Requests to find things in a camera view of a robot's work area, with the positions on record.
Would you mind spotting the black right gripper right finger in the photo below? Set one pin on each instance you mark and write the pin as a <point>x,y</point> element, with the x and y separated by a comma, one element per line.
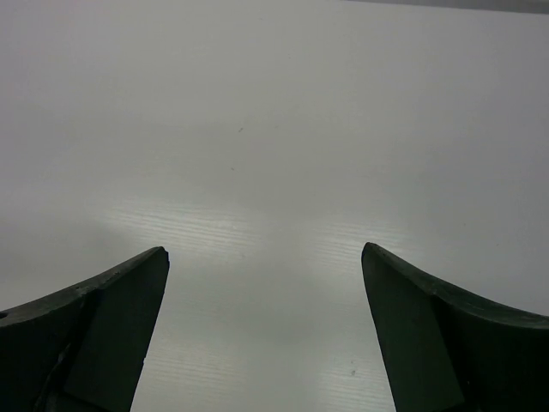
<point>447,349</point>

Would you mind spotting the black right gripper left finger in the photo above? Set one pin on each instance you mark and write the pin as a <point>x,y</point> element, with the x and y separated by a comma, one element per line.
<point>83,347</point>

